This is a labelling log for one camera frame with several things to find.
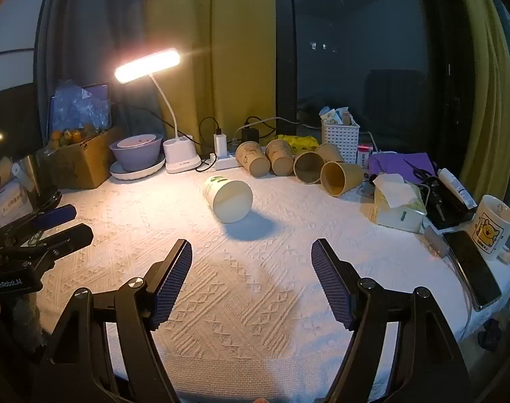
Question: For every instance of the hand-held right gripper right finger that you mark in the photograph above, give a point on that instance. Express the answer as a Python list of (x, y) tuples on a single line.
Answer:
[(330, 285)]

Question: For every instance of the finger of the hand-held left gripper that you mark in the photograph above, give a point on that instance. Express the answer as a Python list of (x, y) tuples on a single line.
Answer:
[(55, 215), (70, 235)]

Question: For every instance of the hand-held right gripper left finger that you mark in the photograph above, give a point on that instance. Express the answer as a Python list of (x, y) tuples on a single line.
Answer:
[(173, 285)]

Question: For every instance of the white paper cup green print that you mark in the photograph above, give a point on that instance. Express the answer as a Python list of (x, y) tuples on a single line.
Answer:
[(229, 199)]

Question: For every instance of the yellow cup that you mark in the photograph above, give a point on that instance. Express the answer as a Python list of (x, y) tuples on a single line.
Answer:
[(343, 176)]

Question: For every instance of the plain tan cup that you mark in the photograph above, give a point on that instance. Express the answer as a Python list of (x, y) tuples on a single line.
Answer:
[(308, 168), (330, 151)]

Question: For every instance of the tan cup with drawing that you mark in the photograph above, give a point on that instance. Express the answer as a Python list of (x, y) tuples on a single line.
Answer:
[(250, 159), (279, 157)]

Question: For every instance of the dark metal container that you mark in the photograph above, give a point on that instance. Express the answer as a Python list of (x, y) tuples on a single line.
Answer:
[(34, 176)]

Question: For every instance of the white printed box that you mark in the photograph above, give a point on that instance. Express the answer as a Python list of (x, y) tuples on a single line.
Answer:
[(9, 201)]

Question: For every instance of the cardboard box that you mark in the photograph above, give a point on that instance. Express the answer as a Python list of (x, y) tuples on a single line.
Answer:
[(85, 163)]

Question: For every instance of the white textured tablecloth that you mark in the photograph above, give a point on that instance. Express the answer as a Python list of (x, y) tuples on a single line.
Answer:
[(246, 285)]

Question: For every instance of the pile of small oranges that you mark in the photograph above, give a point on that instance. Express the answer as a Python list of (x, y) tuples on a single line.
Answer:
[(68, 136)]

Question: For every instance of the pale blue plate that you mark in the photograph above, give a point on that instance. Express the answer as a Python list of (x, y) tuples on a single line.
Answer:
[(133, 174)]

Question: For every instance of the purple bowl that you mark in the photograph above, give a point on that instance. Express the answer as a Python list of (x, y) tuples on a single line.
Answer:
[(133, 157)]

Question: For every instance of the tissue pack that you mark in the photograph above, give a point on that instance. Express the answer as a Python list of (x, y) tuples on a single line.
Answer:
[(399, 210)]

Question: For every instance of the small pink bowl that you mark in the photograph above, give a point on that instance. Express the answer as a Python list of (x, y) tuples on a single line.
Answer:
[(139, 139)]

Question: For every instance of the blue plastic bag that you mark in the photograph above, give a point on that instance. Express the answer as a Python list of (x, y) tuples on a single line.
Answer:
[(78, 103)]

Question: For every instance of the white desk lamp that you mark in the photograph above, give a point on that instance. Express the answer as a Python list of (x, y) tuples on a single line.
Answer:
[(179, 155)]

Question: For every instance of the red and white box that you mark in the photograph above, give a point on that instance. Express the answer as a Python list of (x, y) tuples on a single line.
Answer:
[(364, 155)]

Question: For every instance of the white power strip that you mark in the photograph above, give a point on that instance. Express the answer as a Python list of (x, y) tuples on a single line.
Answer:
[(227, 162)]

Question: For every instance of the black case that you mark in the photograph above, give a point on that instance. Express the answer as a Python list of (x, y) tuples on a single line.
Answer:
[(446, 212)]

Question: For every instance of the purple cloth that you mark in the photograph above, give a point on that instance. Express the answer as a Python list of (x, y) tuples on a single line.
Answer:
[(395, 161)]

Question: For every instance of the white plastic basket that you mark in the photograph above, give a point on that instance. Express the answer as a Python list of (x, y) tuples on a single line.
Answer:
[(341, 142)]

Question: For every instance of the black smartphone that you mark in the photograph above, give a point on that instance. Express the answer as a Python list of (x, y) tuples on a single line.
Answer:
[(473, 270)]

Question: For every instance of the black scissors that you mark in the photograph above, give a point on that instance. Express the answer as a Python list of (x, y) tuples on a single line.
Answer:
[(422, 173)]

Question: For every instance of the yellow packet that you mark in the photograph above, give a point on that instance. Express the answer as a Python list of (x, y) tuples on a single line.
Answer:
[(299, 142)]

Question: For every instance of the white charger plug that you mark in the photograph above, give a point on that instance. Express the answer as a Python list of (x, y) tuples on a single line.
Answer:
[(220, 145)]

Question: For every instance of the white tube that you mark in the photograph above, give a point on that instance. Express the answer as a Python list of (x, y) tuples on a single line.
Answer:
[(458, 189)]

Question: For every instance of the black charger plug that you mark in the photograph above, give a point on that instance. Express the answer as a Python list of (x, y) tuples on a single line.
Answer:
[(250, 136)]

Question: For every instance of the white mug yellow cartoon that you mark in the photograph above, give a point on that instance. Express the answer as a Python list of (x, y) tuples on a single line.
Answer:
[(490, 231)]

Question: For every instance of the black caster wheel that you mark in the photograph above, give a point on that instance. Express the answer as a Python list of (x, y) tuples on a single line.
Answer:
[(492, 336)]

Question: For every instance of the small packets bundle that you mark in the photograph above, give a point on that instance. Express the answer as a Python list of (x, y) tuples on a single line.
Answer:
[(334, 115)]

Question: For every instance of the grey curtain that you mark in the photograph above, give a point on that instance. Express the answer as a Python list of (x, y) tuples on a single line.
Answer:
[(87, 21)]

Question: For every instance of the yellow curtain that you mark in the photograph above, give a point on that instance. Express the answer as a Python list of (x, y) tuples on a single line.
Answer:
[(485, 71), (221, 29)]

